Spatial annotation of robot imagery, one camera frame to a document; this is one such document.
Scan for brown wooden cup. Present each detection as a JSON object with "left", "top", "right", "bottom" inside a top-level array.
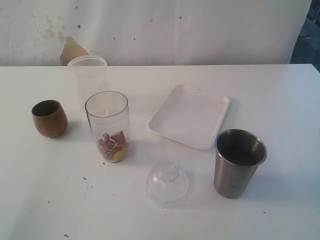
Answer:
[{"left": 31, "top": 99, "right": 68, "bottom": 138}]

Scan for clear plastic shaker cup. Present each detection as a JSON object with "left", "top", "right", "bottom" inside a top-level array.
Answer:
[{"left": 85, "top": 91, "right": 131, "bottom": 161}]

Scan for brown cardboard piece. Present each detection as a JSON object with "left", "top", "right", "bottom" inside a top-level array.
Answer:
[{"left": 60, "top": 36, "right": 89, "bottom": 66}]

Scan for clear dome shaker lid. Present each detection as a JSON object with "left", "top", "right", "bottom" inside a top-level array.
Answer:
[{"left": 146, "top": 160, "right": 189, "bottom": 209}]

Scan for stainless steel cup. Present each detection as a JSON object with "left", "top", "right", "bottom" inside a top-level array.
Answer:
[{"left": 214, "top": 129, "right": 267, "bottom": 199}]

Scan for wooden blocks and coins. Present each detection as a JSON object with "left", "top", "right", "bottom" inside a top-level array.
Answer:
[{"left": 96, "top": 130, "right": 129, "bottom": 163}]

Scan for white rectangular tray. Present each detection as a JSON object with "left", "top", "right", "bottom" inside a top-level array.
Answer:
[{"left": 146, "top": 84, "right": 231, "bottom": 151}]

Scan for translucent plastic container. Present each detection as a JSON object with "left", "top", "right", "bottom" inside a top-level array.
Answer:
[{"left": 67, "top": 55, "right": 110, "bottom": 112}]

